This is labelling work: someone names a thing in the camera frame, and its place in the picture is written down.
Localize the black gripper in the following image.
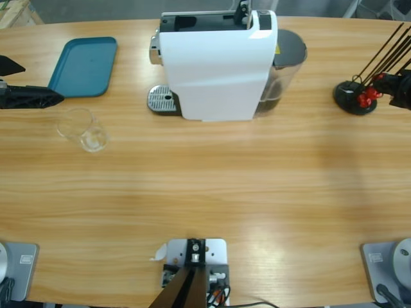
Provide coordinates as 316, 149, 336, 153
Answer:
372, 69, 411, 112
0, 54, 65, 110

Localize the clear drinking glass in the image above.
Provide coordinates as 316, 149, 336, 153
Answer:
57, 107, 111, 153

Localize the silver coffee machine lever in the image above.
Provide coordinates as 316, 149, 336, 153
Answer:
233, 0, 252, 30

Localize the silver arm base disc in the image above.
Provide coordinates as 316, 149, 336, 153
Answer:
0, 242, 9, 282
393, 237, 411, 286

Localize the white capsule coffee machine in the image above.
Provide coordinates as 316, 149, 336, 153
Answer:
148, 9, 279, 123

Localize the black capsule holder with rods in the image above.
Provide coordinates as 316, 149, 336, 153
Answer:
333, 21, 411, 116

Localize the teal plastic tray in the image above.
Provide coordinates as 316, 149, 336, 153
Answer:
46, 36, 119, 99

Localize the cardboard box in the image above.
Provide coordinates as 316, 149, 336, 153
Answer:
0, 0, 44, 30

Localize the grey bin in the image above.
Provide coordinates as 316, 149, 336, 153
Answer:
390, 0, 411, 16

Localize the clear water tank dark lid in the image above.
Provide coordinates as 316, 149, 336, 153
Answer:
255, 28, 308, 118

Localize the black drip tray silver grate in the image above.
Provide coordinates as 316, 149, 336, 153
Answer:
146, 84, 182, 117

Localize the white tape piece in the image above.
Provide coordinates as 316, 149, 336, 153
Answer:
149, 243, 168, 262

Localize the white metal frame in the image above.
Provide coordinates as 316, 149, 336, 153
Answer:
342, 0, 360, 19

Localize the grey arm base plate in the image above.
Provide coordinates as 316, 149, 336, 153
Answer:
3, 242, 40, 302
360, 241, 411, 304

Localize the black base cable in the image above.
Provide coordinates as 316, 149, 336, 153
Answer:
375, 284, 406, 308
0, 277, 16, 303

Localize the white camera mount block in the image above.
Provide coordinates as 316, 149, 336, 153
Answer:
160, 237, 231, 306

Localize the thin black cable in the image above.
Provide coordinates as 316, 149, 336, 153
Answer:
229, 300, 274, 308

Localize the black and orange wire bundle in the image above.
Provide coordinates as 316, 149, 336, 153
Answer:
205, 284, 232, 306

